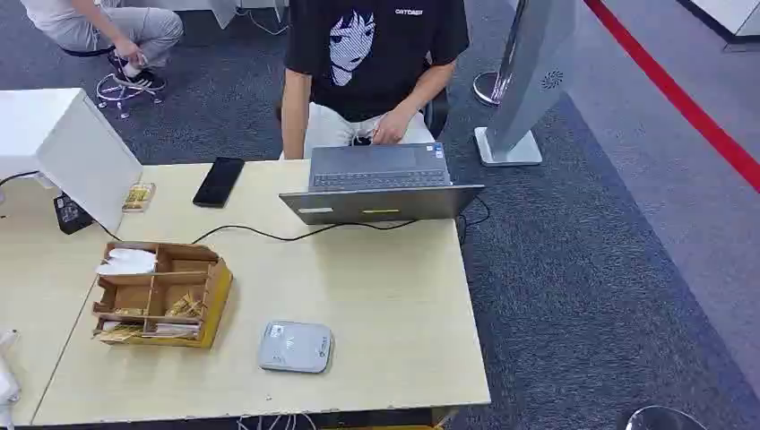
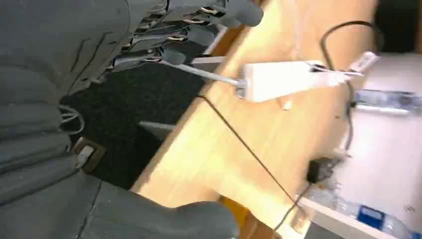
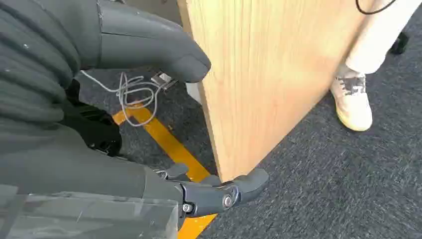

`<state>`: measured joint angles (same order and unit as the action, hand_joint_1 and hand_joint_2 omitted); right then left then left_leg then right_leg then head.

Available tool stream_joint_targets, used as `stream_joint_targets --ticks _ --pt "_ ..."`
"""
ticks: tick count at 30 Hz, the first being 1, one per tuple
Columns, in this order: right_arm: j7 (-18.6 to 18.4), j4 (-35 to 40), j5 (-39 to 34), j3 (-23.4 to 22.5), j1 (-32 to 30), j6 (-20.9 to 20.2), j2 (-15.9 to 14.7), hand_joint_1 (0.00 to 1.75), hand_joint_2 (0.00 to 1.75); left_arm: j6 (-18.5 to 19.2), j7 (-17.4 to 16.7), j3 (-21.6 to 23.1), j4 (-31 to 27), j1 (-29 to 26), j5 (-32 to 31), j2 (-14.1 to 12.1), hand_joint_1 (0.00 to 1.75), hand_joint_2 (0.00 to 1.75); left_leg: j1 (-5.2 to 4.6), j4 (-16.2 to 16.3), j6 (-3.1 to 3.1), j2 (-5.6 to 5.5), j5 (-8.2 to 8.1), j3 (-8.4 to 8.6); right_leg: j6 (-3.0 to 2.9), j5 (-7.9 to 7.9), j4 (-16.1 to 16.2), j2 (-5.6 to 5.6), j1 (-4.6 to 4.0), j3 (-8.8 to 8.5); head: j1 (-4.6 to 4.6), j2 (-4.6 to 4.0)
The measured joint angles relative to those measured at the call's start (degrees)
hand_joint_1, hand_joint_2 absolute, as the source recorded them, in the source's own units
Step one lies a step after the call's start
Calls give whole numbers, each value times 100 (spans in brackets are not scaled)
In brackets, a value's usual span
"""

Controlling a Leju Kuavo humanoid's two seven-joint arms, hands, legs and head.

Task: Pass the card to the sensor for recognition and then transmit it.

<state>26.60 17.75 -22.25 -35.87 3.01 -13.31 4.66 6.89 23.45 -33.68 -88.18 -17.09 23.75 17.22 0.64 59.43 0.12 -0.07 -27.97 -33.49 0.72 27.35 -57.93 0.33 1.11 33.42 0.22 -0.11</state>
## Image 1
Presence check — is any black laptop cable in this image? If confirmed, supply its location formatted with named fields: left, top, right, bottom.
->
left=191, top=195, right=492, bottom=245

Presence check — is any white floor cable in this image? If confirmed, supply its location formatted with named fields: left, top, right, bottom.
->
left=236, top=5, right=289, bottom=38

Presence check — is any seated person's left hand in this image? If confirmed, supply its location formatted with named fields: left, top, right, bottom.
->
left=372, top=108, right=414, bottom=147

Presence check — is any gold cards bundle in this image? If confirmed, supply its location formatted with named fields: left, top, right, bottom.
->
left=165, top=293, right=207, bottom=321

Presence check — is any thin black monitor cable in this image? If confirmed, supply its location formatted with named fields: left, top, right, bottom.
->
left=0, top=170, right=41, bottom=189

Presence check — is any chrome stool base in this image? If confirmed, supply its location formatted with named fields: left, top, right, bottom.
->
left=94, top=72, right=165, bottom=120

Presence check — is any round chrome base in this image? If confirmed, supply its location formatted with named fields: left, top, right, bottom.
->
left=472, top=71, right=513, bottom=108

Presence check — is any white standing kiosk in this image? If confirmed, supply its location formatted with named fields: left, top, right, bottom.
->
left=472, top=0, right=587, bottom=168

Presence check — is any white cabinet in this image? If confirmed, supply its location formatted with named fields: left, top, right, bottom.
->
left=679, top=0, right=760, bottom=52

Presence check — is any crouching person in grey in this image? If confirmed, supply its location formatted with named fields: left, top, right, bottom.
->
left=19, top=0, right=186, bottom=92

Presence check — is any black power adapter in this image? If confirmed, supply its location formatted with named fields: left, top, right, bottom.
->
left=52, top=192, right=95, bottom=237

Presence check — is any white cables bundle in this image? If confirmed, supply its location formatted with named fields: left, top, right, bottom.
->
left=236, top=412, right=317, bottom=430

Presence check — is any grey laptop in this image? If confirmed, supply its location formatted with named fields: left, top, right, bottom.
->
left=279, top=142, right=487, bottom=227

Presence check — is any black office chair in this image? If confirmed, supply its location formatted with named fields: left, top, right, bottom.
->
left=423, top=87, right=451, bottom=142

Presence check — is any seated person in black shirt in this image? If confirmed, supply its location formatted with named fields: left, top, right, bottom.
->
left=280, top=0, right=471, bottom=161

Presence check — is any wooden card box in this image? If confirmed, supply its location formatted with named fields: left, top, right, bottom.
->
left=91, top=240, right=235, bottom=350

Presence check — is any white box-shaped monitor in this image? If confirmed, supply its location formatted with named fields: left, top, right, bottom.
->
left=0, top=88, right=144, bottom=235

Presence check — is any black smartphone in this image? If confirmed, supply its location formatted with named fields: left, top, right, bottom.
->
left=192, top=156, right=246, bottom=210

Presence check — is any flat card stack with gold edge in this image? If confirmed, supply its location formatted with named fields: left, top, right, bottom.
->
left=93, top=321, right=203, bottom=344

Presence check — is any grey card reader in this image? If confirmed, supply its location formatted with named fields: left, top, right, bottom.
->
left=256, top=320, right=335, bottom=375

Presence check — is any red floor tape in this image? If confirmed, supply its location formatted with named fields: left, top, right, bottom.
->
left=583, top=0, right=760, bottom=194

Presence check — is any white plastic object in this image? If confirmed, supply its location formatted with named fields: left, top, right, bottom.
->
left=0, top=330, right=23, bottom=430

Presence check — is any small clear box of gold items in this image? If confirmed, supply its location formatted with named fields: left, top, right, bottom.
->
left=121, top=182, right=158, bottom=214

